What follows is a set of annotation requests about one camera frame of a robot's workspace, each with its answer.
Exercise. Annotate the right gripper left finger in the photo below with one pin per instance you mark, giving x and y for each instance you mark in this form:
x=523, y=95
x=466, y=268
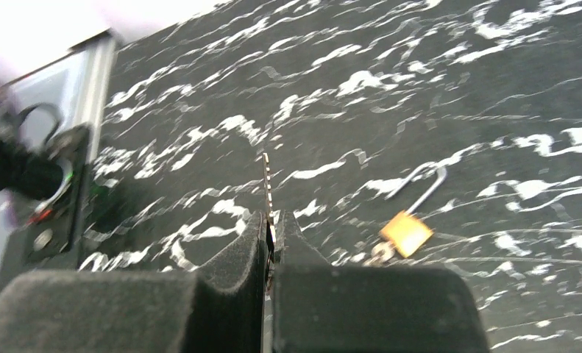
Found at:
x=215, y=308

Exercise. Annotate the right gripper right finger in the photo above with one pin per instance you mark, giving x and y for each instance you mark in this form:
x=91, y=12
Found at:
x=319, y=307

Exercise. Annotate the large brass padlock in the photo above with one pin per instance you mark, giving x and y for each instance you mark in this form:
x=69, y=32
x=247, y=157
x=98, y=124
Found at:
x=405, y=233

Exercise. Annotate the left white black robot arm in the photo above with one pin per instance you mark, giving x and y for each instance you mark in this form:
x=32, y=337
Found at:
x=8, y=161

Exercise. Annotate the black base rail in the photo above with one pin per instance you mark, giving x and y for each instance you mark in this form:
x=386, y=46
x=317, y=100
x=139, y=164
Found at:
x=63, y=107

